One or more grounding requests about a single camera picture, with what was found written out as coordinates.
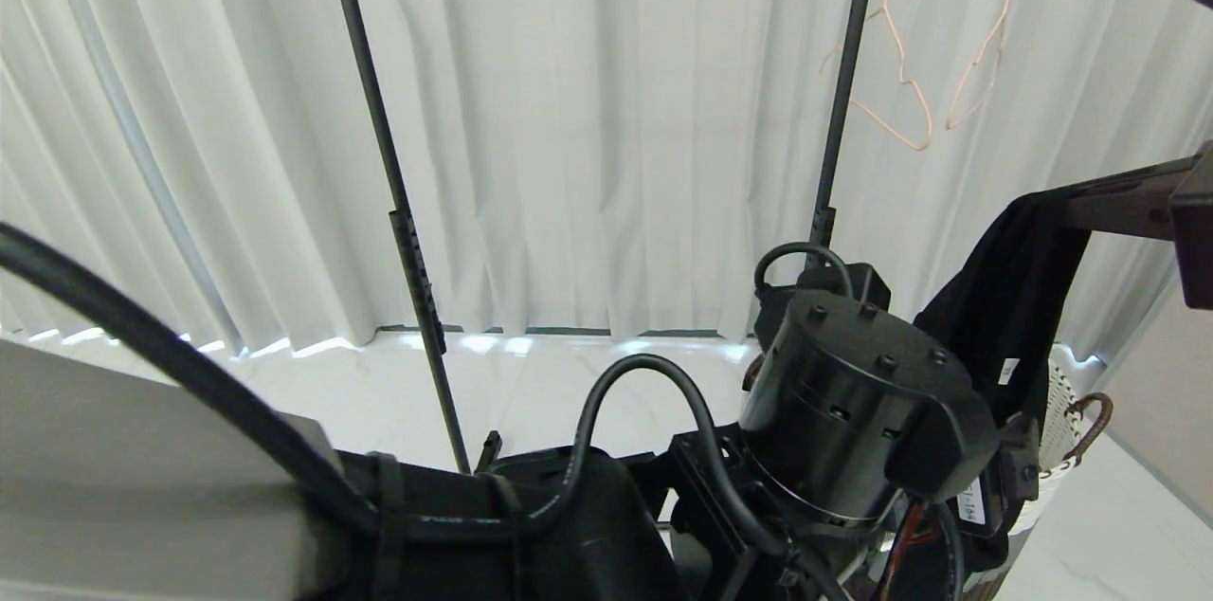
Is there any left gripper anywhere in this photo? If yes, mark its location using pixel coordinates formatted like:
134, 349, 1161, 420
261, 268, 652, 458
950, 414, 1043, 575

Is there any black t-shirt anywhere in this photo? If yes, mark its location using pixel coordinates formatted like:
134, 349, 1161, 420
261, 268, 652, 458
914, 189, 1093, 431

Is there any pink clothes hanger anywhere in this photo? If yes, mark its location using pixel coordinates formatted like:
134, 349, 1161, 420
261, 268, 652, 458
945, 0, 1025, 131
820, 0, 935, 153

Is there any white laundry basket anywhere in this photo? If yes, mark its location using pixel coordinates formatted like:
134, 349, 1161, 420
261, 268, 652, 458
1005, 345, 1115, 537

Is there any white curtain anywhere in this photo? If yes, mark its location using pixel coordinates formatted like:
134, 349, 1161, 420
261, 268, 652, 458
0, 0, 1213, 367

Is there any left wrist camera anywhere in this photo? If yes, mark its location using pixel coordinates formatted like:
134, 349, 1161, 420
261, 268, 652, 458
753, 262, 892, 351

